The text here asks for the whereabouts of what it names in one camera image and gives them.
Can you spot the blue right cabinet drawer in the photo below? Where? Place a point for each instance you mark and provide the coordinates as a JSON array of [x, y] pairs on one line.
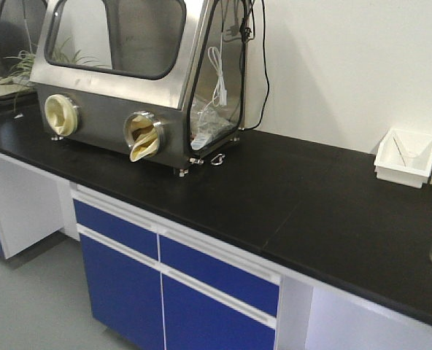
[[232, 280]]

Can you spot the white plastic bin left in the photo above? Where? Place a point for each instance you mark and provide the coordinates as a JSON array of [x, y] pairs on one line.
[[404, 157]]

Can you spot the blue left cabinet drawer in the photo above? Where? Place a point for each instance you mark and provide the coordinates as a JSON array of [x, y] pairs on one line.
[[120, 230]]

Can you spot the cream left glove sleeve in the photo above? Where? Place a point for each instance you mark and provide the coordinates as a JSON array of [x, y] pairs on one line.
[[62, 114]]

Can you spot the blue cabinet drawer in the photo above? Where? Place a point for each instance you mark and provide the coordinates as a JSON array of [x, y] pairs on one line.
[[120, 230], [232, 280]]

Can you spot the blue left cabinet door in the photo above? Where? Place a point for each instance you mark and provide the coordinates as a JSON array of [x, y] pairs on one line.
[[125, 294]]

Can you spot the cream glove sleeve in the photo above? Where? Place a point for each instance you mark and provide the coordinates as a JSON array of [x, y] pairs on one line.
[[144, 134], [62, 114]]

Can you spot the blue right cabinet door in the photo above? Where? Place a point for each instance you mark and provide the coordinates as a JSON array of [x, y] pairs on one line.
[[196, 321]]

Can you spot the stainless steel glove box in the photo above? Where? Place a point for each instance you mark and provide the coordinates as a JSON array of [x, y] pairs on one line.
[[184, 61]]

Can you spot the cream right glove sleeve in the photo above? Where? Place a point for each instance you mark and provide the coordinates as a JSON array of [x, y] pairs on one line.
[[144, 134]]

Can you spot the blue cabinet door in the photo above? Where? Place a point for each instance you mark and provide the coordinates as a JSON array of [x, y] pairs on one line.
[[196, 321], [125, 294]]

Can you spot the green potted plant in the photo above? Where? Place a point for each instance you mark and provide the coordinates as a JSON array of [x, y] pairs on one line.
[[20, 73]]

